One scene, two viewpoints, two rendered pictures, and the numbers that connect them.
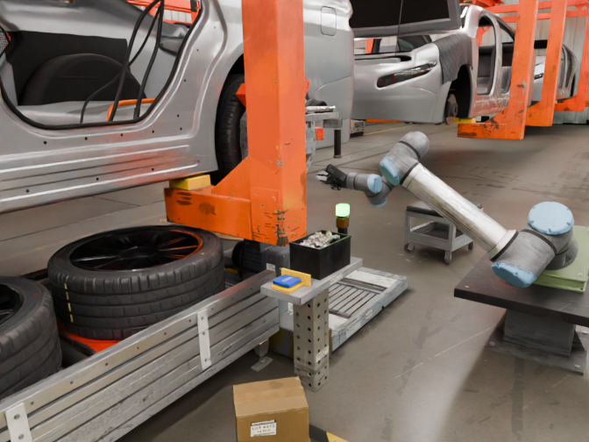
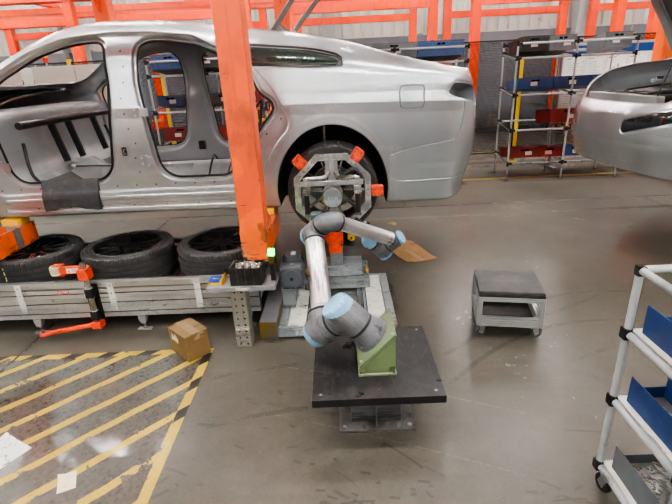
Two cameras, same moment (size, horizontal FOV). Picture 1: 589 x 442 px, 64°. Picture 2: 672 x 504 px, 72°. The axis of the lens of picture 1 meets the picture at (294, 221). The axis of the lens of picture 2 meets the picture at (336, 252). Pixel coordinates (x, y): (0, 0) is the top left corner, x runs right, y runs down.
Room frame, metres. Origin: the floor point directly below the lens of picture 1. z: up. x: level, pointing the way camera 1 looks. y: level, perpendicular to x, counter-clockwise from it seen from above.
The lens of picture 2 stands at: (0.59, -2.57, 1.65)
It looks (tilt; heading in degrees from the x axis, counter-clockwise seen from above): 21 degrees down; 55
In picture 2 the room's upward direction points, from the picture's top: 3 degrees counter-clockwise
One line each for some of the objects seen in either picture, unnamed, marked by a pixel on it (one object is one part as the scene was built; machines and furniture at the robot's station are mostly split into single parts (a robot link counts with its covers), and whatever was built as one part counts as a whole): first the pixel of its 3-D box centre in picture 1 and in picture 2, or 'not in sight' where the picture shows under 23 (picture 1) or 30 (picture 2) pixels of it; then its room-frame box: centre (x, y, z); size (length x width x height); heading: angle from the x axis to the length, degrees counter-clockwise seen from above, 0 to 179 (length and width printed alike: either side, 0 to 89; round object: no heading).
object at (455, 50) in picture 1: (449, 58); not in sight; (4.98, -1.60, 1.36); 0.71 x 0.30 x 0.51; 144
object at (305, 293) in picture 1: (315, 274); (243, 283); (1.61, -0.07, 0.44); 0.43 x 0.17 x 0.03; 144
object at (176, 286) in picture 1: (142, 274); (224, 253); (1.77, 0.62, 0.39); 0.66 x 0.66 x 0.24
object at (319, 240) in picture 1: (320, 252); (247, 271); (1.64, -0.09, 0.51); 0.20 x 0.14 x 0.13; 141
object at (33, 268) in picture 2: not in sight; (38, 261); (0.61, 1.48, 0.39); 0.66 x 0.66 x 0.24
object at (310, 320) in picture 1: (311, 333); (242, 315); (1.59, -0.05, 0.21); 0.10 x 0.10 x 0.42; 54
